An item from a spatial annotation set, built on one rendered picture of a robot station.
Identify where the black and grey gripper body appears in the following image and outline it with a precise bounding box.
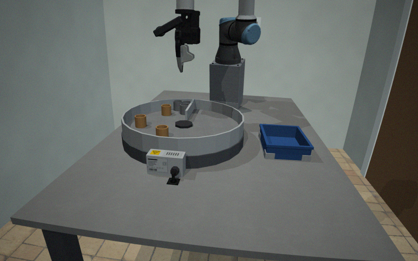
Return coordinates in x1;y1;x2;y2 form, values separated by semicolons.
175;9;200;45

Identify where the bronze bushing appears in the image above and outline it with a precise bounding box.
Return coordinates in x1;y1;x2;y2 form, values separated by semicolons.
161;104;171;116
156;125;169;137
135;114;147;128

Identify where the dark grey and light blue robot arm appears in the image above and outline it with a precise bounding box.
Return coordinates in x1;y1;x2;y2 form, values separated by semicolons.
153;0;261;65

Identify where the blue plastic crate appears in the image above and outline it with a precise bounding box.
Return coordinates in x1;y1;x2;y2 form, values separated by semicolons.
259;124;314;161

